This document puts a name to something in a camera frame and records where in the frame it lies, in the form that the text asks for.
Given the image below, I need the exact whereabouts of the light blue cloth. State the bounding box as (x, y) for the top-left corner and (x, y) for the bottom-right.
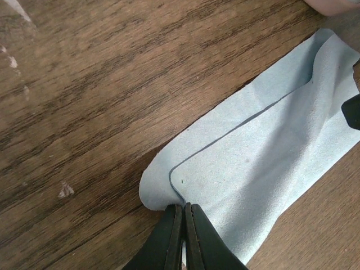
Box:
(139, 29), (359, 263)

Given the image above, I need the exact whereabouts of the pink glasses case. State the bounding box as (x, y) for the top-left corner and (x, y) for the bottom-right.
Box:
(304, 0), (359, 16)

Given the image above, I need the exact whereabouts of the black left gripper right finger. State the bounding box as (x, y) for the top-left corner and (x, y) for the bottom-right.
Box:
(184, 203), (247, 270)

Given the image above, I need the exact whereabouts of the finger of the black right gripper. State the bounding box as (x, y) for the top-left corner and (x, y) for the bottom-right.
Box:
(341, 94), (360, 129)

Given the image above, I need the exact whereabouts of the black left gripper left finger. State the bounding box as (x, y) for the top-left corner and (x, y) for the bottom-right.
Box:
(123, 205), (183, 270)

